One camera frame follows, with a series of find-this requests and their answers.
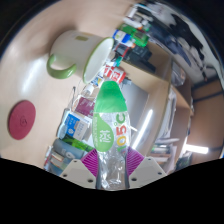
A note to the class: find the pink packet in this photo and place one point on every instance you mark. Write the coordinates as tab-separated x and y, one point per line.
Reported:
85	106

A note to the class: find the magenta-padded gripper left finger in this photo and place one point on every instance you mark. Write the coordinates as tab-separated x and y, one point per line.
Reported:
76	171

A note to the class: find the white light bar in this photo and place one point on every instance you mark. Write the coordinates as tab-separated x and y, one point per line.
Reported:
142	128

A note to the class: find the blue and white box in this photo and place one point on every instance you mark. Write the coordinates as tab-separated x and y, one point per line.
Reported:
75	125

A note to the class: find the clear green-labelled drink bottle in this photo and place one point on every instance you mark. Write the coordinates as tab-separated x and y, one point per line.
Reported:
108	100

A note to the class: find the flat round red coaster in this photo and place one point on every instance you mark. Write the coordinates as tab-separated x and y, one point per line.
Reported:
21	120

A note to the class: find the green container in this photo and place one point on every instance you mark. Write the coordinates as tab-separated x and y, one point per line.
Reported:
138	37

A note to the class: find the red and white canister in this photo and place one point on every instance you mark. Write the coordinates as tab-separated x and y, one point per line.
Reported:
115	74

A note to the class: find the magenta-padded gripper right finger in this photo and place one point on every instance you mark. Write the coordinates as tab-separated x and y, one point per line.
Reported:
148	170

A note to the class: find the ceiling strip light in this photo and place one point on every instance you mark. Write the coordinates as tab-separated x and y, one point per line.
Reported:
196	149

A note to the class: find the white mug with green rim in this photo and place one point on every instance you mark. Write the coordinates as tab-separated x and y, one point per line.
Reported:
76	50

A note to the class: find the grey shaker bottle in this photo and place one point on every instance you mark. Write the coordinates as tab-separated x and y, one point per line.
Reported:
66	150

